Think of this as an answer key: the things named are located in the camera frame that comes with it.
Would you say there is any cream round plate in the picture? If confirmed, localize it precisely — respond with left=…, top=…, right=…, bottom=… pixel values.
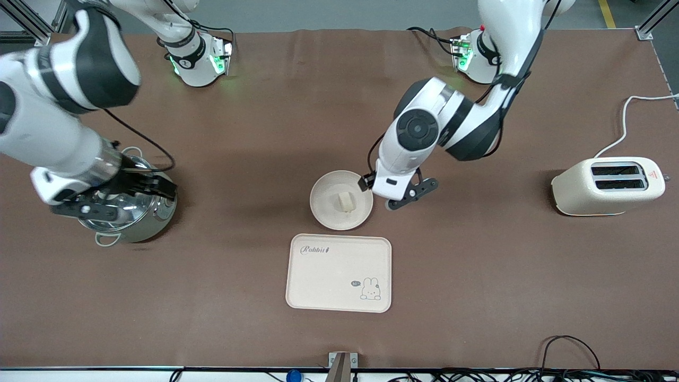
left=310, top=170, right=374, bottom=231

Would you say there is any cream tray with rabbit print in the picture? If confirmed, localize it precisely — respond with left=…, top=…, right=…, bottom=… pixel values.
left=285, top=233, right=393, bottom=314

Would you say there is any glass pot lid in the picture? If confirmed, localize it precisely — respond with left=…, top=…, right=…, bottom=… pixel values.
left=80, top=155, right=161, bottom=234

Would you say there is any steel electric cooking pot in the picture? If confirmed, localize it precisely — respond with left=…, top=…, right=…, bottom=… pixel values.
left=77, top=147, right=178, bottom=248

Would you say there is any brown table cover mat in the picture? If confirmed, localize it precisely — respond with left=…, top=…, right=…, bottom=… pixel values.
left=0, top=27, right=679, bottom=370

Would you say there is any cream two-slot toaster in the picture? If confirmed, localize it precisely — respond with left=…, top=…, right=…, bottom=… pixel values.
left=551, top=157, right=666, bottom=217

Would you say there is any black left arm base cable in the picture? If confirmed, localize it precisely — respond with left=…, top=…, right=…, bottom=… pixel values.
left=407, top=25, right=459, bottom=56

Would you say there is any black arm base cable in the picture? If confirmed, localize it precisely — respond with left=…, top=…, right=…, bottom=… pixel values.
left=188, top=20, right=237, bottom=46
left=407, top=25, right=459, bottom=56

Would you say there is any black right arm base cable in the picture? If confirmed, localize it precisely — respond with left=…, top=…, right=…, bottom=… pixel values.
left=188, top=20, right=237, bottom=46

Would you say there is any aluminium frame profile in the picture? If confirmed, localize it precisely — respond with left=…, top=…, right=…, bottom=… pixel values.
left=636, top=0, right=679, bottom=40
left=0, top=0, right=72, bottom=46

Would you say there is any metal table edge bracket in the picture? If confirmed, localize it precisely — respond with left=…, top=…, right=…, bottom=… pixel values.
left=328, top=351, right=359, bottom=382

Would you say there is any black looped cable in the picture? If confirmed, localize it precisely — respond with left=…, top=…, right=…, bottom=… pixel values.
left=541, top=335, right=601, bottom=372

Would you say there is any black cable bundle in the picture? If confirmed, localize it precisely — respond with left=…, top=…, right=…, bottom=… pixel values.
left=387, top=368, right=679, bottom=382

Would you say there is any white toaster power cable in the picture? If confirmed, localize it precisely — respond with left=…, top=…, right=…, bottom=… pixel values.
left=593, top=93, right=679, bottom=159

